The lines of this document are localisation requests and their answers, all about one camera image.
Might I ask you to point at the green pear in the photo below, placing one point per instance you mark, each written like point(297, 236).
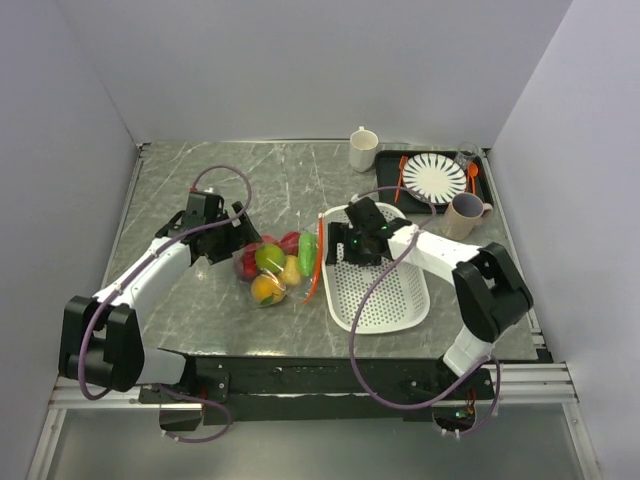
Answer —
point(270, 257)

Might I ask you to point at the orange fruit with leaf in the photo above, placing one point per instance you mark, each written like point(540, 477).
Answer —
point(266, 290)

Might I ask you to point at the yellow lemon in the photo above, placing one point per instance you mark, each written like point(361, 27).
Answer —
point(290, 276)

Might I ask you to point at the white perforated basket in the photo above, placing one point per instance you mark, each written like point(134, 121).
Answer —
point(401, 301)

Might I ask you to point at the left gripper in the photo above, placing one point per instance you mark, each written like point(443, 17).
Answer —
point(248, 234)

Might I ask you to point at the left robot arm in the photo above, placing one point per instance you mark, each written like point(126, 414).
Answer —
point(101, 339)

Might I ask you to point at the clear glass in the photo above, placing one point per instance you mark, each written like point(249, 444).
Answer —
point(466, 153)

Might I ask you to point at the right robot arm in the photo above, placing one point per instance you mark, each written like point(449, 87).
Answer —
point(491, 293)

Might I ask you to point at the clear zip top bag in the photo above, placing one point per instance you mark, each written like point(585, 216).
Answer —
point(309, 285)

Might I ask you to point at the black tray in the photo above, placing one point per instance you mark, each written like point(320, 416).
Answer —
point(387, 170)

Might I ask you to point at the white mug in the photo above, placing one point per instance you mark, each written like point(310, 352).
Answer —
point(363, 145)

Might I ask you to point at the orange fork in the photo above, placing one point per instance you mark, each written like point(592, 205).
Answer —
point(402, 162)

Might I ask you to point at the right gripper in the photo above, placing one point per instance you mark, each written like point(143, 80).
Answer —
point(341, 233)

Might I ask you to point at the beige mug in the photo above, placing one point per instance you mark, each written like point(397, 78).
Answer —
point(463, 214)

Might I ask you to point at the red wrinkled fruit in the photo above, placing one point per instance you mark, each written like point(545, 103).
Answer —
point(289, 243)

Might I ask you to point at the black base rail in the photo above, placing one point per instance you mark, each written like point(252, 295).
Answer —
point(267, 388)

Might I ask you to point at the green bitter gourd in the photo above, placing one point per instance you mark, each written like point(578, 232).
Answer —
point(307, 251)

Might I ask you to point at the striped white plate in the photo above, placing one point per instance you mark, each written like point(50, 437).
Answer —
point(434, 177)

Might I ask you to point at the orange spoon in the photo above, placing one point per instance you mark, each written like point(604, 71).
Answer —
point(472, 173)

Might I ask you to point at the red apple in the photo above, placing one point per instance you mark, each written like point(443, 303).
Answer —
point(248, 260)

